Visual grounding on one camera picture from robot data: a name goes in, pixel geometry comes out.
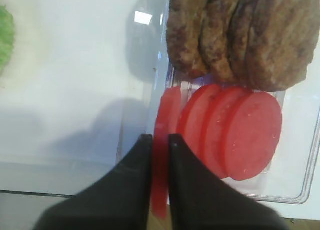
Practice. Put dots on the red tomato slice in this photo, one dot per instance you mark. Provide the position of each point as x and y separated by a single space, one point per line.
192 116
251 135
166 123
213 126

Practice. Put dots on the white metal serving tray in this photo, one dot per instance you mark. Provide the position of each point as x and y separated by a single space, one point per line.
84 81

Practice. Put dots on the brown beef patty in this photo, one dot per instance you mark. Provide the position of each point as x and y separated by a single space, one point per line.
214 39
238 37
282 41
184 26

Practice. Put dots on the leftmost brown beef patty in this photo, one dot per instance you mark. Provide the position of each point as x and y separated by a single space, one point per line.
184 26

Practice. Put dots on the green lettuce leaf on bun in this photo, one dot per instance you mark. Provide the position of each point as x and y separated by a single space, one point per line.
7 38

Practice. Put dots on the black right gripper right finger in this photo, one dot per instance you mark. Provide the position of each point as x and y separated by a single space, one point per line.
199 200

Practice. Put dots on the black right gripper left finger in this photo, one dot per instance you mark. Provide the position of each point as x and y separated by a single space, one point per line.
120 200

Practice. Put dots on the clear patty tomato container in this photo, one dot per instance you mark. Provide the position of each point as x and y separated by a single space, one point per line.
288 177

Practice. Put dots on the front brown beef patty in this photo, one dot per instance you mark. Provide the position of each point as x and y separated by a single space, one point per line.
282 41

